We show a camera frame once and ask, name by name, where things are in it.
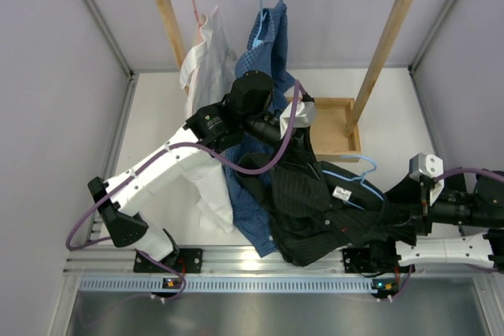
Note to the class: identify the blue hanger with clip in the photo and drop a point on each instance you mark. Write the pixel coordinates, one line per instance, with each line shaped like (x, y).
(260, 35)

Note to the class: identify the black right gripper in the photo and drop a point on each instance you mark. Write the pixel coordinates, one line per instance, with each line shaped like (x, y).
(408, 193)

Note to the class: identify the dark pinstriped shirt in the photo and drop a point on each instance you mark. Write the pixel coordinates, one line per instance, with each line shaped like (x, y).
(315, 208)

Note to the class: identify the white shirt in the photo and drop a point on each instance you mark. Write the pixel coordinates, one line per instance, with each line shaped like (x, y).
(207, 71)

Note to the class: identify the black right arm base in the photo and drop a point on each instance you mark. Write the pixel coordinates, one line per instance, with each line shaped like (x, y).
(368, 262)

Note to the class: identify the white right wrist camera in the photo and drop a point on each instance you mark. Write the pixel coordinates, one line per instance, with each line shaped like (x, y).
(424, 169)

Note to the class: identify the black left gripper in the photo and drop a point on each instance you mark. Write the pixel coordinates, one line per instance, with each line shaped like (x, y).
(298, 145)

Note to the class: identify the pink wire hanger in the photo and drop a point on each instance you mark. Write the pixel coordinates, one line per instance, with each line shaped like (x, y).
(200, 21)

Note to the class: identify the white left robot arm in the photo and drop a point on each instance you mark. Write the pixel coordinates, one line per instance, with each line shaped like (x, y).
(214, 128)

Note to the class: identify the light blue slotted cable duct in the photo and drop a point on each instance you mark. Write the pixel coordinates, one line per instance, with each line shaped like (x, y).
(302, 285)

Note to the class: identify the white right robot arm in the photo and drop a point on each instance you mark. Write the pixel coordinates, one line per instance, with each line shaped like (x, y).
(479, 211)

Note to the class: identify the blue checked shirt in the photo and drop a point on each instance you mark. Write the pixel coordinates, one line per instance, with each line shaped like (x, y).
(271, 58)

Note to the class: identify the aluminium mounting rail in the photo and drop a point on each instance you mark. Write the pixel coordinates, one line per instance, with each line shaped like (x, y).
(232, 255)

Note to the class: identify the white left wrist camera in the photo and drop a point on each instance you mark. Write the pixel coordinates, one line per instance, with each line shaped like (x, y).
(305, 115)

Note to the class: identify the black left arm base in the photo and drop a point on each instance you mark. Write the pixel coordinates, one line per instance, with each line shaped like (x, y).
(187, 260)

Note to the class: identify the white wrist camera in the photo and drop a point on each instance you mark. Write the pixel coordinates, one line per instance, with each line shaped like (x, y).
(424, 169)
(305, 115)

